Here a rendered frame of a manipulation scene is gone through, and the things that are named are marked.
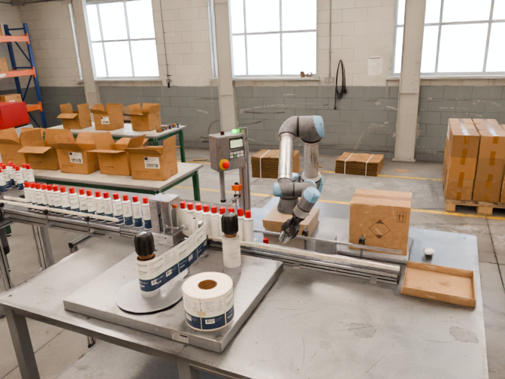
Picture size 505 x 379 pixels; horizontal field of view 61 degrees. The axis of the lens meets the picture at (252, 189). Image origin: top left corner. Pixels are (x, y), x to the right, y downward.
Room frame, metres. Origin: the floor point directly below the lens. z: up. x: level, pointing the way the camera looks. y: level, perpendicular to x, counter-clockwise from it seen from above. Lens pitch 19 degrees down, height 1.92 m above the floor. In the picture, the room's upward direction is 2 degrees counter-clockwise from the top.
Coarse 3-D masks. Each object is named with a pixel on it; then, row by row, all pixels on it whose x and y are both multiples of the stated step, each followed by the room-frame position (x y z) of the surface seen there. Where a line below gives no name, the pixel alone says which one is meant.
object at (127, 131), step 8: (48, 128) 6.90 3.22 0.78; (56, 128) 6.87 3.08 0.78; (88, 128) 6.74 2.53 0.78; (128, 128) 6.59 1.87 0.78; (176, 128) 6.42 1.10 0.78; (184, 128) 6.54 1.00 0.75; (112, 136) 6.21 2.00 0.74; (120, 136) 6.09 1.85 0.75; (128, 136) 6.04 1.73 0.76; (136, 136) 5.98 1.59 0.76; (152, 136) 5.88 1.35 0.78; (160, 136) 5.95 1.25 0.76; (168, 136) 6.22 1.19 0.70; (184, 152) 6.56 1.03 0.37; (184, 160) 6.54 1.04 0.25
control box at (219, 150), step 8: (216, 136) 2.23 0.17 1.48; (224, 136) 2.23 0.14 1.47; (232, 136) 2.25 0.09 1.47; (240, 136) 2.27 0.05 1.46; (216, 144) 2.21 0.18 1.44; (224, 144) 2.22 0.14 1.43; (216, 152) 2.21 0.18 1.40; (224, 152) 2.22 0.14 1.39; (216, 160) 2.21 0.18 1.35; (224, 160) 2.22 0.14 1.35; (232, 160) 2.24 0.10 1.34; (240, 160) 2.27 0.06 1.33; (216, 168) 2.22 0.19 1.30; (224, 168) 2.21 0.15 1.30; (232, 168) 2.24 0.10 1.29
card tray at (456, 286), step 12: (408, 264) 1.91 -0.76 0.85; (420, 264) 1.89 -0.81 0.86; (432, 264) 1.87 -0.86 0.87; (408, 276) 1.83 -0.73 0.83; (420, 276) 1.82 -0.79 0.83; (432, 276) 1.82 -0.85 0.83; (444, 276) 1.81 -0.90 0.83; (456, 276) 1.81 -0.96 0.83; (468, 276) 1.80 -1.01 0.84; (408, 288) 1.67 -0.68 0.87; (420, 288) 1.72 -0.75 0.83; (432, 288) 1.71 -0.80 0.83; (444, 288) 1.71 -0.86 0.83; (456, 288) 1.71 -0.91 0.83; (468, 288) 1.70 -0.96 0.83; (444, 300) 1.61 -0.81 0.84; (456, 300) 1.59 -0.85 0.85; (468, 300) 1.57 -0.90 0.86
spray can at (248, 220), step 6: (246, 210) 2.15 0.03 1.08; (246, 216) 2.12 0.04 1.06; (246, 222) 2.12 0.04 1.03; (252, 222) 2.13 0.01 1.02; (246, 228) 2.12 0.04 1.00; (252, 228) 2.13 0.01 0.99; (246, 234) 2.12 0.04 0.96; (252, 234) 2.13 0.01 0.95; (246, 240) 2.12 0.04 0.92; (252, 240) 2.12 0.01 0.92; (246, 246) 2.12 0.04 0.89
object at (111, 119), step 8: (112, 104) 6.78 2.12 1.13; (120, 104) 6.71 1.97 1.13; (96, 112) 6.50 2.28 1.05; (104, 112) 6.41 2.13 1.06; (112, 112) 6.47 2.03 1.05; (120, 112) 6.63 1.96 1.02; (96, 120) 6.54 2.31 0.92; (104, 120) 6.46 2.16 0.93; (112, 120) 6.45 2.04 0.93; (120, 120) 6.60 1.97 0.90; (96, 128) 6.55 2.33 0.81; (104, 128) 6.48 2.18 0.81; (112, 128) 6.43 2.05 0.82; (120, 128) 6.58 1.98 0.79
